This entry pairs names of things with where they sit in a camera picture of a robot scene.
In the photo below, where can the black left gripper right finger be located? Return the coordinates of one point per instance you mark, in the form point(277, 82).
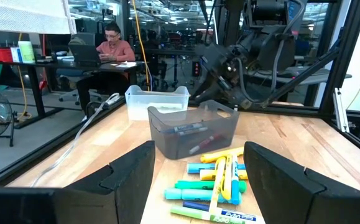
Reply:
point(291, 199)

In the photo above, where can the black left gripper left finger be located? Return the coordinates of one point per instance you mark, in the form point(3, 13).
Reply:
point(74, 205)

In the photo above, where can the yellow highlighter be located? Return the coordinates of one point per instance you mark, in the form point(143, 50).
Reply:
point(207, 175)
point(220, 155)
point(218, 177)
point(227, 186)

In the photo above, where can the red Expo marker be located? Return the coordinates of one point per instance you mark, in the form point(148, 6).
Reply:
point(204, 143)

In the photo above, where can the grey translucent plastic bin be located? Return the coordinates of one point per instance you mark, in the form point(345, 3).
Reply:
point(167, 146)

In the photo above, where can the blue highlighter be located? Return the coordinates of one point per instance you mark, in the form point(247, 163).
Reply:
point(198, 168)

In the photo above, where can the green Expo marker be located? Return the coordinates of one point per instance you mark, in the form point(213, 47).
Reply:
point(189, 212)

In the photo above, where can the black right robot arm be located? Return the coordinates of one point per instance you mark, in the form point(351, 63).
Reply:
point(273, 40)

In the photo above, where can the frosted white plastic bin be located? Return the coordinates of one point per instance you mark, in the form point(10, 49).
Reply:
point(142, 105)

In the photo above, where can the person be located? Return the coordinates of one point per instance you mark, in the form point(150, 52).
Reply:
point(117, 49)

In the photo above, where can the office chair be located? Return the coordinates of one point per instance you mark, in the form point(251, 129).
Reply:
point(74, 93)

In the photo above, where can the dark laptop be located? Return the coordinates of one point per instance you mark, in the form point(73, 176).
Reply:
point(84, 54)

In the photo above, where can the green and white container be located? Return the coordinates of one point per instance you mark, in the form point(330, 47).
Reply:
point(26, 51)

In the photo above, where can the red storage bin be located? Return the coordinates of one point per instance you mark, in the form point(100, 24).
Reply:
point(1, 55)

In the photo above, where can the silver metal bracket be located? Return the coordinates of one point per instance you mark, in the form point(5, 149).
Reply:
point(341, 112)

